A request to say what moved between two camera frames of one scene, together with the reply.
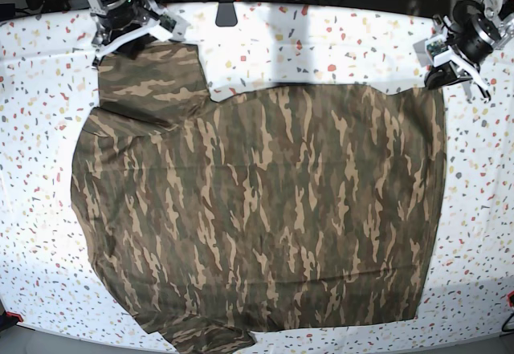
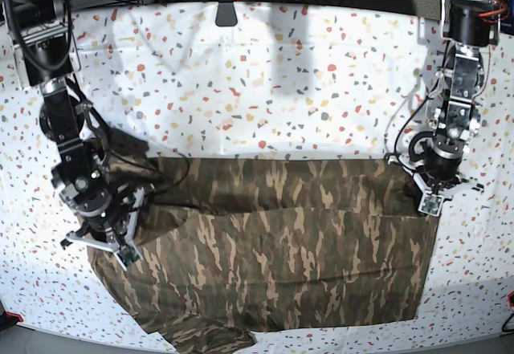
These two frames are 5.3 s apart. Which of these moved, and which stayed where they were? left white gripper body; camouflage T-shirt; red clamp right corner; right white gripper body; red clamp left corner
Moved: right white gripper body; left white gripper body; camouflage T-shirt
Stayed: red clamp left corner; red clamp right corner
